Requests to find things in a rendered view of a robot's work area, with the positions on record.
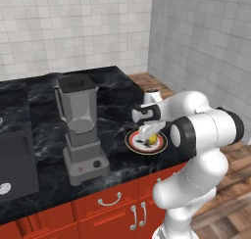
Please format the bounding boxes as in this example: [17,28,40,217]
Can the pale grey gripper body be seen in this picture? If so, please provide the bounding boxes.
[138,120,166,142]

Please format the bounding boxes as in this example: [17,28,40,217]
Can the yellow mango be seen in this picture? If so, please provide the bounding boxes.
[148,133,159,145]

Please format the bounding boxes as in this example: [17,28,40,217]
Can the round plate with red rim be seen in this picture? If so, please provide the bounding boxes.
[124,127,170,156]

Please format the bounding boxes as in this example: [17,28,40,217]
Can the grey blender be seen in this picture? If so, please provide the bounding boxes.
[53,73,111,187]

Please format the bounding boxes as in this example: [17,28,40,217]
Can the red drawer front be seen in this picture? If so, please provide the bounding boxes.
[73,179,139,221]
[15,201,77,239]
[136,162,188,198]

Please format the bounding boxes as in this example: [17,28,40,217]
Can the red cupboard door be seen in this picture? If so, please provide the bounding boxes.
[137,193,167,239]
[76,203,139,239]

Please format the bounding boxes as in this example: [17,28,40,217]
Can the black box appliance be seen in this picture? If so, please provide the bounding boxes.
[0,119,40,205]

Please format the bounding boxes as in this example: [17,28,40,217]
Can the silver cupboard door handle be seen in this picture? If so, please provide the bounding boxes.
[129,205,138,232]
[138,201,148,228]

